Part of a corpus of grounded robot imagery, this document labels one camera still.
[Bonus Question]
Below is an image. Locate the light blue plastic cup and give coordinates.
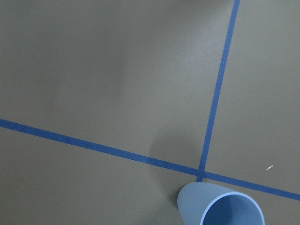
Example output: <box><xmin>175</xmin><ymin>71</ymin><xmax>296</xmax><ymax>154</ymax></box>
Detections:
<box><xmin>177</xmin><ymin>182</ymin><xmax>265</xmax><ymax>225</ymax></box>

